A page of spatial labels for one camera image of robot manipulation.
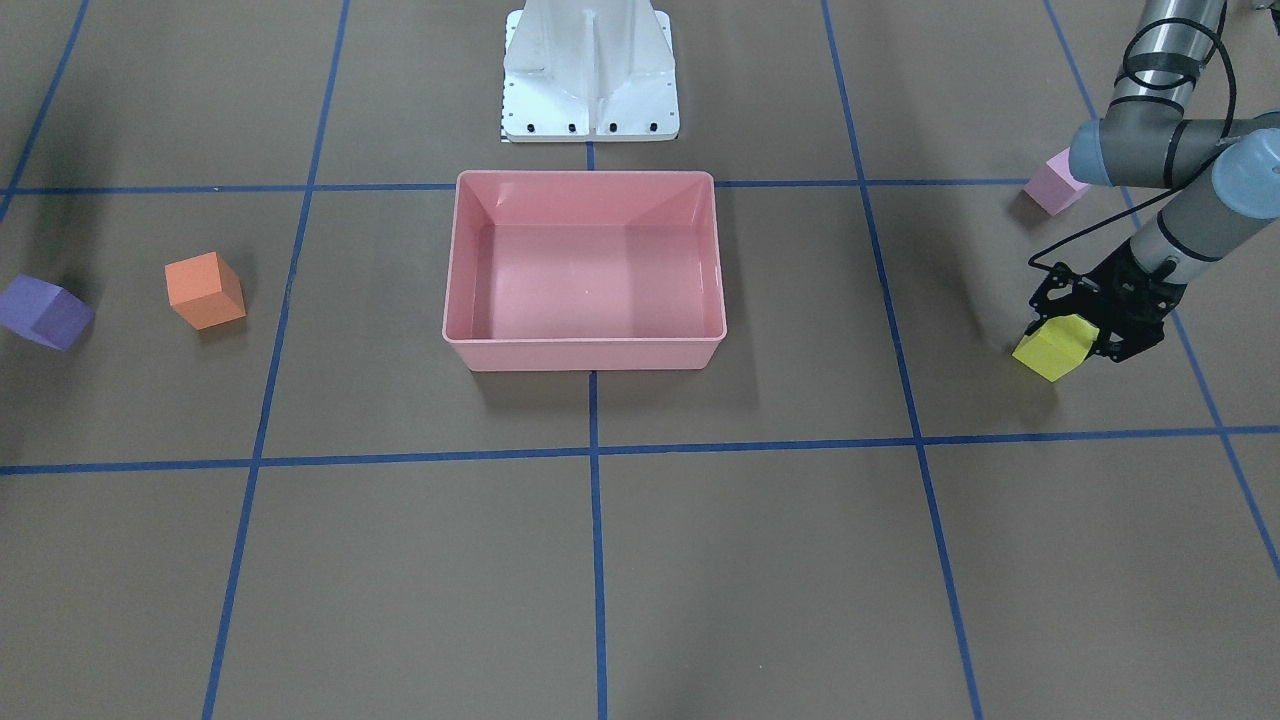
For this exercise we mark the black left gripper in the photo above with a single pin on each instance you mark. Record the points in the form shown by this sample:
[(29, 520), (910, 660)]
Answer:
[(1137, 285)]

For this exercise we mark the yellow foam block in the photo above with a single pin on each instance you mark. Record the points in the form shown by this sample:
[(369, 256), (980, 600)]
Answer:
[(1057, 346)]

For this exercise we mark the pink foam block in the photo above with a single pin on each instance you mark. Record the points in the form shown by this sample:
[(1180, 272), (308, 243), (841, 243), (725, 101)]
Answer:
[(1054, 188)]

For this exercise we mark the orange foam block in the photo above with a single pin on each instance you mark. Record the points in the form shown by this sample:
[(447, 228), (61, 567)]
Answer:
[(204, 291)]

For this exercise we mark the purple foam block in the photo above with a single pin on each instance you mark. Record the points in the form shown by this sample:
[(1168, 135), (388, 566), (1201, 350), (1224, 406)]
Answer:
[(44, 313)]

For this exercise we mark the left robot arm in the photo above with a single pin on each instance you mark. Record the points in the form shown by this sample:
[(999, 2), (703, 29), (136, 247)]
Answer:
[(1216, 180)]

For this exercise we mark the pink plastic bin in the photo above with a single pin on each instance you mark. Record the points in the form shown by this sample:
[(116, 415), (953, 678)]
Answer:
[(584, 271)]

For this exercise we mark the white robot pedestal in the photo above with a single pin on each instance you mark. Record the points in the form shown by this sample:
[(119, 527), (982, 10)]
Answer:
[(589, 71)]

